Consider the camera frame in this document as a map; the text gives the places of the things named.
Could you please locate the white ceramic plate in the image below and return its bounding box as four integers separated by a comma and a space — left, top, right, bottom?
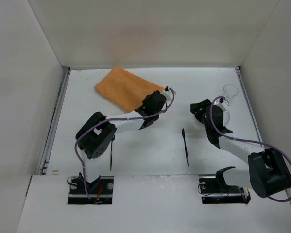
217, 100, 230, 126

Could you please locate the black plastic knife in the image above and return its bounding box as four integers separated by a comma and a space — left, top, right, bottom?
181, 128, 189, 167

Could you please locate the orange cloth placemat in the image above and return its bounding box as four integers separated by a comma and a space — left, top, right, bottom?
95, 66, 164, 112

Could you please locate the clear plastic cup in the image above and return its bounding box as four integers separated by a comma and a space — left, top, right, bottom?
223, 84, 239, 104

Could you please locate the black plastic fork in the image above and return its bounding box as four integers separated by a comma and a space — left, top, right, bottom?
110, 136, 115, 171

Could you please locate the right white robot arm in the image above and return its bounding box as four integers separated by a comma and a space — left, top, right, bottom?
190, 96, 291, 202

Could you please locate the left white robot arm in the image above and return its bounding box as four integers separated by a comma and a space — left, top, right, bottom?
74, 87, 175, 182

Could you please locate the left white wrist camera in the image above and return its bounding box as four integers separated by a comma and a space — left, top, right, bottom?
161, 86, 175, 102

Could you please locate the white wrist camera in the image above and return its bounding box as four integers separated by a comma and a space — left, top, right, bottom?
214, 97, 229, 108
161, 86, 175, 102

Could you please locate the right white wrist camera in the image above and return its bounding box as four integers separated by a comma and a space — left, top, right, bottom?
214, 97, 229, 108

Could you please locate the right aluminium table rail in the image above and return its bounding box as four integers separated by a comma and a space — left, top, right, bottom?
235, 66, 261, 141

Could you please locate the aluminium table rail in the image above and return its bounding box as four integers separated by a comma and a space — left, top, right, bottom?
36, 66, 71, 175
235, 66, 261, 141

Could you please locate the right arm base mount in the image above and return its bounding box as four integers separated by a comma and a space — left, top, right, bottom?
198, 166, 251, 204

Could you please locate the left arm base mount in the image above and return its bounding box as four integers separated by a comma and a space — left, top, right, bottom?
67, 173, 114, 205

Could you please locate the left aluminium table rail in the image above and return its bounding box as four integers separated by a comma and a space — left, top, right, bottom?
36, 66, 71, 175

